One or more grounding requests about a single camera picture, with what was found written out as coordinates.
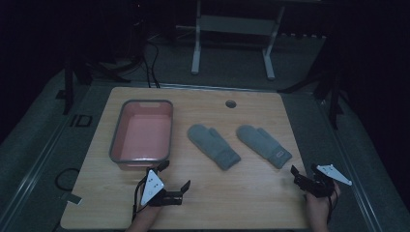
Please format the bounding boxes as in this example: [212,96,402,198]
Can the white metal stand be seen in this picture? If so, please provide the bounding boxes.
[190,0,286,81]

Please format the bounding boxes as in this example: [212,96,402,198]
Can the person's right hand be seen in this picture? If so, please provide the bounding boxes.
[305,181,341,220]

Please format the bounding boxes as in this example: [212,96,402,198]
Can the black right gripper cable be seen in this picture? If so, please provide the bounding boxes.
[325,192,338,225]

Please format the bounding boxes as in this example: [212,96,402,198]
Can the grey mitten with cuff label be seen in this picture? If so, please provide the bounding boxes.
[235,124,293,170]

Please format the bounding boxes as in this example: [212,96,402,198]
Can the plain grey mitten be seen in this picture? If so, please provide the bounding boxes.
[187,124,242,171]

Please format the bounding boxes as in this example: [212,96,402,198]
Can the person's left hand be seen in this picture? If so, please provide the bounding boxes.
[136,204,164,224]

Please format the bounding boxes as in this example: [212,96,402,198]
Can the pink basin with grey rim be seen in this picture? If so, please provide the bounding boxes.
[108,99,174,171]

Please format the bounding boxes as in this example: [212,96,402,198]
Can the black tripod stand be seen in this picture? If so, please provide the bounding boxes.
[55,52,133,116]
[278,38,345,131]

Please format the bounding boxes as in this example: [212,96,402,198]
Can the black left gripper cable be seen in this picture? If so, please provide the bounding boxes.
[131,175,150,223]

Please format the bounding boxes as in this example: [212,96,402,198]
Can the black cable loop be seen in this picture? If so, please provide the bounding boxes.
[54,167,81,192]

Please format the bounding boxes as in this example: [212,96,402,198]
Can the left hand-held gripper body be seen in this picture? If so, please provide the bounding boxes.
[138,167,184,208]

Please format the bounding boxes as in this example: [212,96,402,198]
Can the black floor cables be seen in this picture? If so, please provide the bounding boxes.
[140,37,161,89]

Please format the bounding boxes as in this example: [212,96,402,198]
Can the grey tape piece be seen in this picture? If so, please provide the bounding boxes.
[60,192,83,206]

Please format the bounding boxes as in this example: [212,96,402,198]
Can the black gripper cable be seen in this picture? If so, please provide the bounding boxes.
[325,192,338,225]
[131,175,150,223]

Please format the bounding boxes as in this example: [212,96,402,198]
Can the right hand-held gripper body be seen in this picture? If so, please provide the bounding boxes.
[293,163,353,199]

